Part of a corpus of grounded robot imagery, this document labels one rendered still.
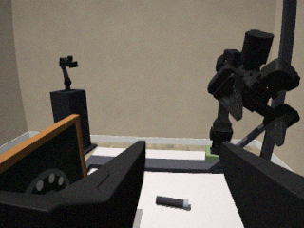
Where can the dark green chalkboard with wooden frame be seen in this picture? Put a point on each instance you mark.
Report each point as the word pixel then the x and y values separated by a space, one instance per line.
pixel 47 162

